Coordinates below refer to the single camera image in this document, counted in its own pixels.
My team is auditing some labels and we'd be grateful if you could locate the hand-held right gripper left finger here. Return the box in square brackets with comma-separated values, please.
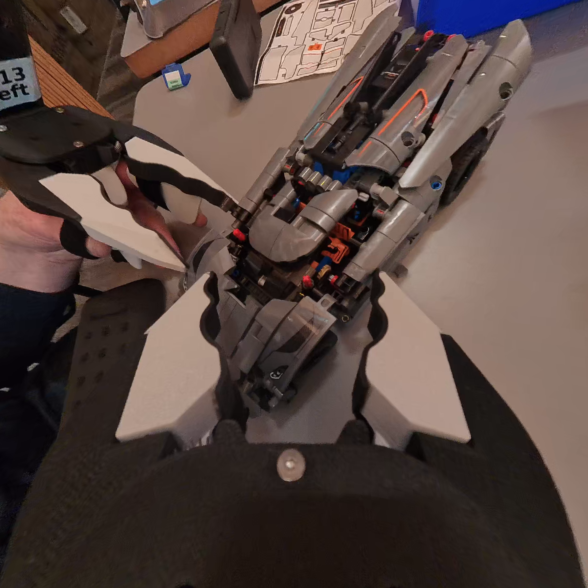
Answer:
[115, 271, 234, 450]

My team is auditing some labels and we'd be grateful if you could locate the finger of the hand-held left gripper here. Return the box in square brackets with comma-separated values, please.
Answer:
[38, 171, 188, 273]
[123, 136, 240, 217]

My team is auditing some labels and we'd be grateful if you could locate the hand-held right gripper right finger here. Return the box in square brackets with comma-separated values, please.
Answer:
[352, 270, 472, 450]

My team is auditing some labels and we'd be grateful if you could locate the grey lego car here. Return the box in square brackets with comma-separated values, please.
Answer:
[177, 18, 533, 412]

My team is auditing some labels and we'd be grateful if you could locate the person's left hand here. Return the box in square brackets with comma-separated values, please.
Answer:
[0, 165, 209, 294]

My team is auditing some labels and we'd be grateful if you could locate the black perforated chair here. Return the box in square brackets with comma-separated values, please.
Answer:
[43, 278, 167, 460]

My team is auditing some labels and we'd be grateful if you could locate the small blue white box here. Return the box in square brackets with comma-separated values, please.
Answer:
[162, 62, 191, 90]

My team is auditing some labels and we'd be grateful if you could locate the person's dark clothing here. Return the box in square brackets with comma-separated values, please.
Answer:
[0, 281, 78, 391]

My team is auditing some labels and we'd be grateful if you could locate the white sticker sheet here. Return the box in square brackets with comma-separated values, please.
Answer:
[254, 0, 398, 85]

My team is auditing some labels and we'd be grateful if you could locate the blue plastic bin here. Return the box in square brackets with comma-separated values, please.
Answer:
[416, 0, 588, 37]

